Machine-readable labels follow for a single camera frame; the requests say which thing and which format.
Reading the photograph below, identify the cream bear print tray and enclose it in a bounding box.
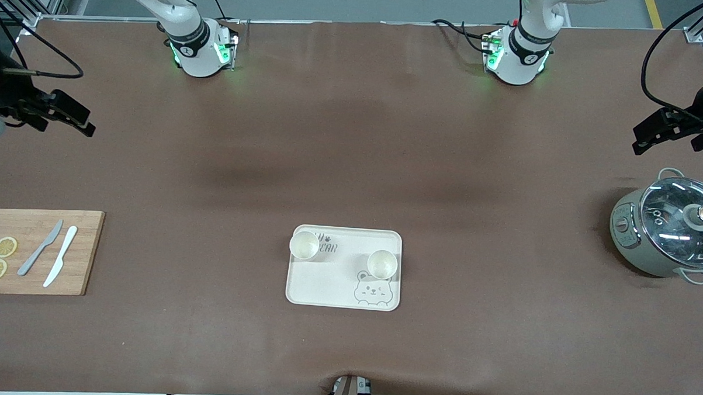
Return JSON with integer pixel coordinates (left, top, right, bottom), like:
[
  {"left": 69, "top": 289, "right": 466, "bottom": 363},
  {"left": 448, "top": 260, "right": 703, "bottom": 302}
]
[{"left": 285, "top": 224, "right": 404, "bottom": 313}]

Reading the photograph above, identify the glass pot lid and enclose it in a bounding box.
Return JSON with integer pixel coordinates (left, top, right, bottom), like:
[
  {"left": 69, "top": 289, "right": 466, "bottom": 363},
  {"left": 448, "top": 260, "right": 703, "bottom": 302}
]
[{"left": 638, "top": 175, "right": 703, "bottom": 270}]

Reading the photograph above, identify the grey plastic knife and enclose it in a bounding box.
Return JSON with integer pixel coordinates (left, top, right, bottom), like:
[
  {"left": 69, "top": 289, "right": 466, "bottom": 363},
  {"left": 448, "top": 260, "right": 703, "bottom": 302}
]
[{"left": 16, "top": 217, "right": 64, "bottom": 279}]

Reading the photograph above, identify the wooden cutting board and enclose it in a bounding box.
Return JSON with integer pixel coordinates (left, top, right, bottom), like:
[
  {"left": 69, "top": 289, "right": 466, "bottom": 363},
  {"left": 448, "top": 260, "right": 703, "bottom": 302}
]
[{"left": 0, "top": 207, "right": 106, "bottom": 298}]

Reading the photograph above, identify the black base cable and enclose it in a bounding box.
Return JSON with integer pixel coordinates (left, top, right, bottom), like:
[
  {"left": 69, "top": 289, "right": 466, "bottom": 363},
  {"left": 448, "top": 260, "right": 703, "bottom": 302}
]
[
  {"left": 203, "top": 0, "right": 242, "bottom": 25},
  {"left": 431, "top": 18, "right": 498, "bottom": 54}
]

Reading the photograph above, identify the metal table clamp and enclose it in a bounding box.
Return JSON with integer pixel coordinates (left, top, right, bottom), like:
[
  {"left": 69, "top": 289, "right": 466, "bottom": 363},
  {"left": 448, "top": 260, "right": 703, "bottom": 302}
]
[{"left": 332, "top": 373, "right": 373, "bottom": 395}]

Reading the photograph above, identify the grey-green electric pot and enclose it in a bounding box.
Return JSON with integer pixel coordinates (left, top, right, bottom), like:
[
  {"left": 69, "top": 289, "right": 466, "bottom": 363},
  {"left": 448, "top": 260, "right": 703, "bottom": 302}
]
[{"left": 608, "top": 166, "right": 703, "bottom": 285}]

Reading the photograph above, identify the brown table mat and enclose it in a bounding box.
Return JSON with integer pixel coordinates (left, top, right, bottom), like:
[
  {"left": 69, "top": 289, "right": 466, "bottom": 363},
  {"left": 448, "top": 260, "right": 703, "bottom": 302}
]
[{"left": 0, "top": 7, "right": 703, "bottom": 395}]

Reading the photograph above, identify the white plastic knife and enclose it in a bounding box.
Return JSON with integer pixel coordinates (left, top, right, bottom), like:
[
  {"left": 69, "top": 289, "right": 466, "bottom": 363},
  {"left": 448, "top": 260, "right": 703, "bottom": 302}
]
[{"left": 43, "top": 224, "right": 79, "bottom": 289}]

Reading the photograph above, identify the white plastic cup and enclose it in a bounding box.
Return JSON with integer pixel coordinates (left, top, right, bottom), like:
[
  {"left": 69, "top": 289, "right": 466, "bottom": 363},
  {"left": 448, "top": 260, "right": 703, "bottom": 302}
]
[
  {"left": 366, "top": 249, "right": 399, "bottom": 281},
  {"left": 289, "top": 230, "right": 321, "bottom": 261}
]

